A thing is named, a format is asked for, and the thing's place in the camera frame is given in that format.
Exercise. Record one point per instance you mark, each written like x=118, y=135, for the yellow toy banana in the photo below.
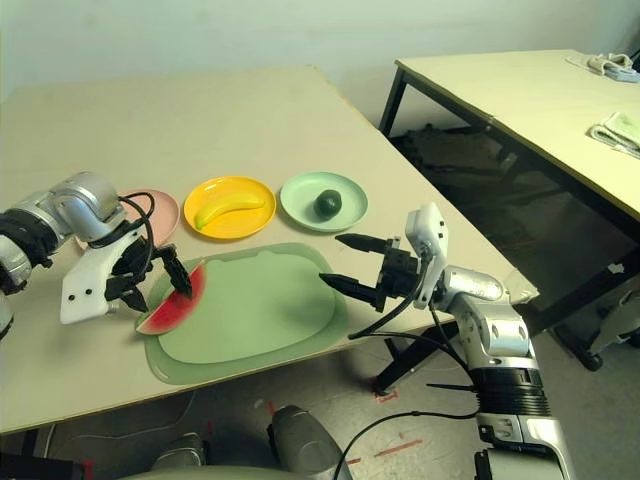
x=225, y=212

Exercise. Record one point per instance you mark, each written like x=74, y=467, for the grey robot right foot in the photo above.
x=305, y=440

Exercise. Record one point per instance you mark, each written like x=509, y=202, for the mint green plastic plate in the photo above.
x=300, y=200

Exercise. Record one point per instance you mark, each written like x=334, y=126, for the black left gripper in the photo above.
x=135, y=260

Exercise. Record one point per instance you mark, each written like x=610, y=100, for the beige folded cloth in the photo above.
x=595, y=62

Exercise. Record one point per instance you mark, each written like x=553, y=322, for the red toy watermelon slice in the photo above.
x=167, y=315

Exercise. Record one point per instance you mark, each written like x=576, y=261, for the white green folded towel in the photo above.
x=617, y=132

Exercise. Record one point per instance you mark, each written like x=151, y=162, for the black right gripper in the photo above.
x=400, y=272

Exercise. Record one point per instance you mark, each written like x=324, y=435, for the black table base bar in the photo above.
x=400, y=365
x=40, y=467

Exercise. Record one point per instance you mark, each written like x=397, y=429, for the pink plastic plate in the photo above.
x=162, y=210

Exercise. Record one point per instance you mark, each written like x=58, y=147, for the grey robot left foot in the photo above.
x=182, y=450

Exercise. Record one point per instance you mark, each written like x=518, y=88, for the grey robot torso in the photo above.
x=215, y=474

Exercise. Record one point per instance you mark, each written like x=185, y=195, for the beige side table black frame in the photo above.
x=525, y=85

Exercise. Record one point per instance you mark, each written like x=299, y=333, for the white plastic equipment base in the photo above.
x=620, y=320

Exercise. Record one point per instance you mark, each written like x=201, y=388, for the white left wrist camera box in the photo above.
x=85, y=285

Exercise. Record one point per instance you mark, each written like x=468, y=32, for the dark green toy avocado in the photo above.
x=327, y=204

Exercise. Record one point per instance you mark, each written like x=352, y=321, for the small white blue device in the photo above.
x=625, y=76

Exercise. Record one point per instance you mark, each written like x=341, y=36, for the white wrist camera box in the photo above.
x=430, y=225
x=85, y=285

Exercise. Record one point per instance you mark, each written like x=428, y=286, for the grey robot foot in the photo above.
x=305, y=440
x=182, y=450

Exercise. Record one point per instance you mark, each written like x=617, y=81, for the green cutting board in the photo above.
x=260, y=310

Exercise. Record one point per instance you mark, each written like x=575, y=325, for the yellow plastic plate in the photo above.
x=220, y=187

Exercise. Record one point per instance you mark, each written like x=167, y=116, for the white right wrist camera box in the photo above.
x=430, y=225

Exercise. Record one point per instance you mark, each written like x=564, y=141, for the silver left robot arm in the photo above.
x=85, y=200

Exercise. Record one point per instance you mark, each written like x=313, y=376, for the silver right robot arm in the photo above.
x=500, y=330

